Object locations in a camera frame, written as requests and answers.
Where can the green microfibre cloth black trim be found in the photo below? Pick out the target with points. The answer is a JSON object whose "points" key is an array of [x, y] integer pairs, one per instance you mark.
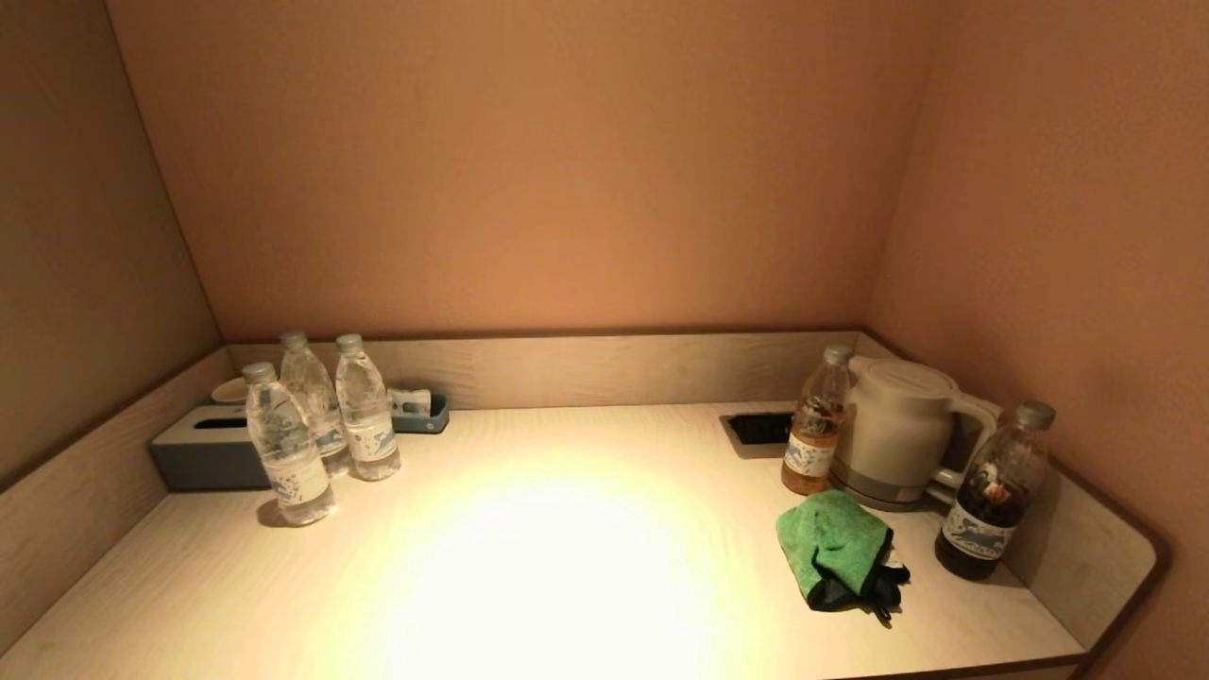
{"points": [[831, 538]]}

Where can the black recessed socket panel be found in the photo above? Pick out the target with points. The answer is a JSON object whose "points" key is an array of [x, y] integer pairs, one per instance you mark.
{"points": [[760, 430]]}

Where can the small blue tray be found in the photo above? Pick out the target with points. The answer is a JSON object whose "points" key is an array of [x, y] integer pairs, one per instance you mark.
{"points": [[438, 419]]}

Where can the white sachet packet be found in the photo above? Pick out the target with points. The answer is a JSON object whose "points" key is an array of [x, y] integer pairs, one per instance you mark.
{"points": [[408, 401]]}

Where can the amber tea bottle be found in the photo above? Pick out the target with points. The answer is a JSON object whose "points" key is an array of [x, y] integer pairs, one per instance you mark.
{"points": [[812, 434]]}

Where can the clear water bottle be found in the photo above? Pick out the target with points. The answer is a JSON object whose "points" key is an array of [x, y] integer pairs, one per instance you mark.
{"points": [[366, 416], [288, 453], [310, 387]]}

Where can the white electric kettle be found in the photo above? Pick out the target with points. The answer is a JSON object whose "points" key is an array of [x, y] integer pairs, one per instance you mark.
{"points": [[893, 425]]}

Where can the grey kettle base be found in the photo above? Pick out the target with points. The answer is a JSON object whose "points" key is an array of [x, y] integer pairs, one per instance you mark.
{"points": [[878, 497]]}

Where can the small white dish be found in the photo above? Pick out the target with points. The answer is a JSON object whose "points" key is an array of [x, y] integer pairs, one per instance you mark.
{"points": [[229, 390]]}

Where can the dark liquid bottle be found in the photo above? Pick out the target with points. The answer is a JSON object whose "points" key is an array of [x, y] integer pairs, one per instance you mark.
{"points": [[987, 510]]}

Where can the grey-blue tissue box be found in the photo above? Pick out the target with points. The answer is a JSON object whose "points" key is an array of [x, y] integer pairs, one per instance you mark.
{"points": [[203, 463]]}

